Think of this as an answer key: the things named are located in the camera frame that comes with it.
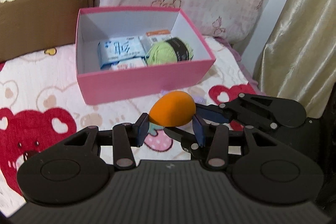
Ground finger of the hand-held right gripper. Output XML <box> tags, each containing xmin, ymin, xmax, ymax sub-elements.
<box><xmin>196</xmin><ymin>93</ymin><xmax>279</xmax><ymax>131</ymax></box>
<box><xmin>161</xmin><ymin>126</ymin><xmax>208</xmax><ymax>159</ymax></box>

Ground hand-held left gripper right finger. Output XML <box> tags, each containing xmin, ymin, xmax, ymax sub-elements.
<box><xmin>191</xmin><ymin>116</ymin><xmax>274</xmax><ymax>171</ymax></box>

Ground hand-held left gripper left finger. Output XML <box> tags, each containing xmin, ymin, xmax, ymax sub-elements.
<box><xmin>64</xmin><ymin>112</ymin><xmax>150</xmax><ymax>171</ymax></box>

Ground orange egg-shaped sponge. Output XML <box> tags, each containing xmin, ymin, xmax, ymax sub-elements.
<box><xmin>149</xmin><ymin>91</ymin><xmax>197</xmax><ymax>127</ymax></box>

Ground pink cardboard box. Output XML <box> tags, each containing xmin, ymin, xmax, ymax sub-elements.
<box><xmin>76</xmin><ymin>6</ymin><xmax>217</xmax><ymax>106</ymax></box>

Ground blue white tissue packet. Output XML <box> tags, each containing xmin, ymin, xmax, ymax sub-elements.
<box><xmin>97</xmin><ymin>35</ymin><xmax>146</xmax><ymax>67</ymax></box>
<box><xmin>101</xmin><ymin>57</ymin><xmax>148</xmax><ymax>71</ymax></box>

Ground green yarn ball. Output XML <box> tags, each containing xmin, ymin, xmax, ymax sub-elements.
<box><xmin>145</xmin><ymin>37</ymin><xmax>194</xmax><ymax>67</ymax></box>

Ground gold curtain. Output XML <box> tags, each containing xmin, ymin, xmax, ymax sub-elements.
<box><xmin>252</xmin><ymin>0</ymin><xmax>336</xmax><ymax>119</ymax></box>

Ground small white orange-label box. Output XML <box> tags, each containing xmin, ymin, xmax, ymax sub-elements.
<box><xmin>140</xmin><ymin>30</ymin><xmax>174</xmax><ymax>52</ymax></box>

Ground bear printed blanket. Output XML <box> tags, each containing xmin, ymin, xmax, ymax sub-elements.
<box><xmin>0</xmin><ymin>35</ymin><xmax>264</xmax><ymax>217</ymax></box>

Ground brown cloud pillow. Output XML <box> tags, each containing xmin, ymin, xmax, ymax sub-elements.
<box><xmin>0</xmin><ymin>0</ymin><xmax>99</xmax><ymax>63</ymax></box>

